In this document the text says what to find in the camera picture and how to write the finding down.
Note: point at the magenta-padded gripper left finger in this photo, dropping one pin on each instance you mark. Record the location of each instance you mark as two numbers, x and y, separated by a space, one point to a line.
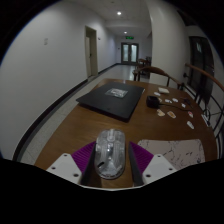
61 166

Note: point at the wooden armchair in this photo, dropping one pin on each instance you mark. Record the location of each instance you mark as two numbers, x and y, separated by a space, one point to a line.
156 70

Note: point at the dark window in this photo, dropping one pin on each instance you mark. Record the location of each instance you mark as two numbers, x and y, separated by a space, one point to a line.
200 63

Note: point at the glazed double door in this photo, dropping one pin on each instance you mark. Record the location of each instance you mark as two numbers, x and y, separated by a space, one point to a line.
129 53

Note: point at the black closed laptop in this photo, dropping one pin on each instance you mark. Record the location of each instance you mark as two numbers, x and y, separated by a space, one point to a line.
111 100

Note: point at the white strip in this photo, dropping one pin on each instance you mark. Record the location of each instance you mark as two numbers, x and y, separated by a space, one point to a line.
205 119

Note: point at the wooden chair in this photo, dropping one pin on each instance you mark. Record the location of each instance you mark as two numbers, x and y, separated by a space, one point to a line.
144 62

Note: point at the small white card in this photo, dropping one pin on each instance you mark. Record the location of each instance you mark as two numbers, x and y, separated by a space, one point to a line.
175 99
156 94
190 125
190 114
183 105
168 100

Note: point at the green exit sign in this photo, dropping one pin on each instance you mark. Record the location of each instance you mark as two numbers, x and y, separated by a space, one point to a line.
129 37

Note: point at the transparent computer mouse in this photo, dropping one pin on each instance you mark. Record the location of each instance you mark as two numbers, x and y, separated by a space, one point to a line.
110 153

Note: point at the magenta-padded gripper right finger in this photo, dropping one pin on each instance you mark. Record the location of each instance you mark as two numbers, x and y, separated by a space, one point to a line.
158 166

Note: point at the small orange-white card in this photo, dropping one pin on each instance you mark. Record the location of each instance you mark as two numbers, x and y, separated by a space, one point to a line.
160 112
171 114

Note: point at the small black box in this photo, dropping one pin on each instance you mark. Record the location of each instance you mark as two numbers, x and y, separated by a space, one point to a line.
152 101

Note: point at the beige single door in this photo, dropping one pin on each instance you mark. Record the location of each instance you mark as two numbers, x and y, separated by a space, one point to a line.
91 53

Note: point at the flat white box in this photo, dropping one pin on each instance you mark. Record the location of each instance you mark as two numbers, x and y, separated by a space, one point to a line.
163 90

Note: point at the white marble-print mouse pad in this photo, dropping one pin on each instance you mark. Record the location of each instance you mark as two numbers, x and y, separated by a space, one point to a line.
180 151

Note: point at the white wall switch plate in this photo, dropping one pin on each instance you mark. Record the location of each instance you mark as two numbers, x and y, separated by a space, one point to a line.
45 41

